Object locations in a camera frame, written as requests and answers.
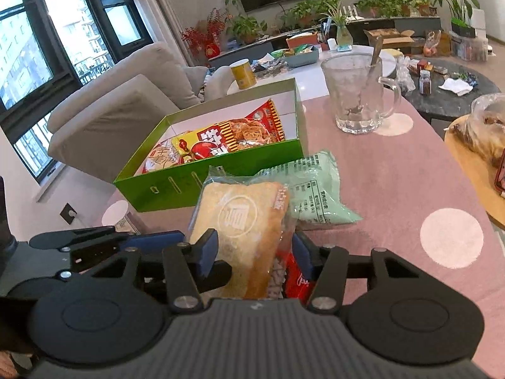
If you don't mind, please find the mint green snack packet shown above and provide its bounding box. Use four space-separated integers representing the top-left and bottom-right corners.
252 151 364 230

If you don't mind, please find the glass mug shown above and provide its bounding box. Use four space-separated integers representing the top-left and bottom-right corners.
320 53 402 135

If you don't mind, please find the potted green plant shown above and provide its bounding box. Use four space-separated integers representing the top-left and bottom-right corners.
414 0 439 17
227 15 269 45
356 0 415 18
281 0 344 29

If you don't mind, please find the yellow red snack packet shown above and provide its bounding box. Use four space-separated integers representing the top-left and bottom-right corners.
171 126 234 163

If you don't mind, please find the open cardboard box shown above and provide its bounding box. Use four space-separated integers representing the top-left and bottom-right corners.
363 27 415 55

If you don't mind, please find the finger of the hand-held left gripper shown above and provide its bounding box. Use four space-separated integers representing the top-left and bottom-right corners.
69 245 129 264
29 226 186 254

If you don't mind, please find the white curtain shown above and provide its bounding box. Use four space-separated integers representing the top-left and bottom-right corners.
118 0 200 68

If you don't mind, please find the tall leafy potted plant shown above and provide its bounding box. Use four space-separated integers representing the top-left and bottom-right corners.
433 0 481 28

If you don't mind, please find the grey television console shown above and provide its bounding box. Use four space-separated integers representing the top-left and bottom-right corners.
208 16 443 69

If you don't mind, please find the dark round table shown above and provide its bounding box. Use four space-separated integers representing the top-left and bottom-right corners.
402 57 502 128

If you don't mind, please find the black wall socket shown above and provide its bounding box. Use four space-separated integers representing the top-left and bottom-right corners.
60 203 78 226

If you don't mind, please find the crumpled clear plastic bag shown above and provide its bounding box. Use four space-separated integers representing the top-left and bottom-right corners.
395 56 417 96

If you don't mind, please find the white round table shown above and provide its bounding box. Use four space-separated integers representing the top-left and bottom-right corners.
227 45 397 100

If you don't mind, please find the wooden round tray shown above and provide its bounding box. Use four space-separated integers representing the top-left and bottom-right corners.
444 114 505 230

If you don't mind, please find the clear toast bread packet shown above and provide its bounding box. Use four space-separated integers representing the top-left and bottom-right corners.
188 166 294 299

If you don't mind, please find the plain red snack packet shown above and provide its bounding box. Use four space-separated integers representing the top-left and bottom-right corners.
272 250 317 305

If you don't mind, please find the clear plastic food bag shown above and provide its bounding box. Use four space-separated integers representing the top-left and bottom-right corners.
452 93 505 167

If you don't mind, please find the round biscuit packet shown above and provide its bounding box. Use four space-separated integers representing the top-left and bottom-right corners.
141 138 186 174

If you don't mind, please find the red flower decoration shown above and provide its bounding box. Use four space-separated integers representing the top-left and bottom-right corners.
181 8 229 61

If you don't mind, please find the black framed window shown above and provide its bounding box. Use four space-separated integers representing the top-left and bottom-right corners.
0 0 154 185

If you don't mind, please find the green cardboard box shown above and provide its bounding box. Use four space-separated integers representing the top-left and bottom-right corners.
114 78 309 213

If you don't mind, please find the glass vase with plant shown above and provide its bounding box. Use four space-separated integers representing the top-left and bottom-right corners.
320 0 354 52

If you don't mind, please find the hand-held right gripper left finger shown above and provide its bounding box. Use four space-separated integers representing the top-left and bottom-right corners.
90 229 233 312

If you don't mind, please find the yellow can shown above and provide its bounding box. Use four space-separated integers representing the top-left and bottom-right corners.
230 58 257 90

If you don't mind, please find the beige armchair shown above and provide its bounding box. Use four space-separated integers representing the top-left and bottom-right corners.
47 41 233 184

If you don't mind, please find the white tissue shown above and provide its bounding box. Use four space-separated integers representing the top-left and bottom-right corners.
438 78 474 96

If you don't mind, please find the red noodle snack packet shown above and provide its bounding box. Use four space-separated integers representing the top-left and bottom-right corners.
220 99 285 153

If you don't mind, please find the pink dotted tablecloth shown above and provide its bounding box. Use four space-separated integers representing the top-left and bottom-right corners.
103 94 505 379

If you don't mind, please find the teal plastic basket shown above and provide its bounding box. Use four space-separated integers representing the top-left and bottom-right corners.
284 45 319 68

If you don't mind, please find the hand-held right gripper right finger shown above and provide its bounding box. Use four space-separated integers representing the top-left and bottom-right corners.
294 231 425 312

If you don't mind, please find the red cased phone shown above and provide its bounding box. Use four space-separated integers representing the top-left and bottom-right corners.
494 162 505 197

